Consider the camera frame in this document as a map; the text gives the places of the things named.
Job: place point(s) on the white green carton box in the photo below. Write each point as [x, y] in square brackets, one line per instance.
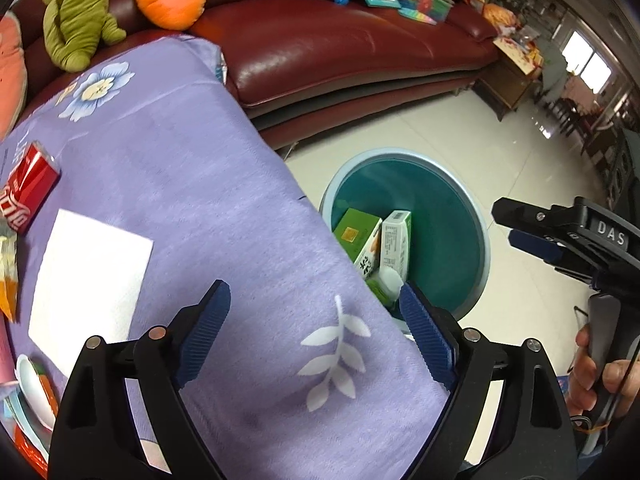
[395, 245]

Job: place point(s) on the pile of yellow packets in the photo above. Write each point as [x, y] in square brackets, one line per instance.
[510, 30]

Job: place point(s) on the teal bin with grey rim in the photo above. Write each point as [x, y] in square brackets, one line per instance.
[442, 210]

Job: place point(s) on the white paper napkin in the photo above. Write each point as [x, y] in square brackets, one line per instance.
[90, 280]

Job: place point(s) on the purple floral blanket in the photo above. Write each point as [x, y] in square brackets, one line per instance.
[200, 160]

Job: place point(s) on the dark dining chairs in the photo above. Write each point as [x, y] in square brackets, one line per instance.
[580, 120]

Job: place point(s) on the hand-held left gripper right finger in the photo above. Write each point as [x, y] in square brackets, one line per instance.
[425, 331]

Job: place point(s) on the green plush toy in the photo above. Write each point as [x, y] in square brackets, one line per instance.
[75, 20]

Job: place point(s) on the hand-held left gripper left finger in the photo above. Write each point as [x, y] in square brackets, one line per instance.
[206, 329]

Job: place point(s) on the red soda can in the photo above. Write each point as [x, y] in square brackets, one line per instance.
[27, 185]

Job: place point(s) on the bright window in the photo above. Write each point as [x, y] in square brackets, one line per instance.
[585, 62]

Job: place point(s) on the pink plush toy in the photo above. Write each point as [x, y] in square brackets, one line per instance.
[11, 75]

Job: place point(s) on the orange white snack bag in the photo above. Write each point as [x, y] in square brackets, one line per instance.
[7, 275]

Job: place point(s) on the white plastic bowl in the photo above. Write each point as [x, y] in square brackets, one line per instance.
[35, 390]

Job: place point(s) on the dark red leather sofa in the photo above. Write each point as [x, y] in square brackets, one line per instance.
[325, 45]

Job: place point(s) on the wooden side table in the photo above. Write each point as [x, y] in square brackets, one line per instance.
[505, 85]

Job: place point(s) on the orange red packet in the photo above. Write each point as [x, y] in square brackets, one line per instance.
[32, 452]

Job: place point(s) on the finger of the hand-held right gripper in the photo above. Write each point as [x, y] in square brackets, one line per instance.
[525, 212]
[532, 244]

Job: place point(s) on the person's right hand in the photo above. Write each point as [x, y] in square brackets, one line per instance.
[622, 377]

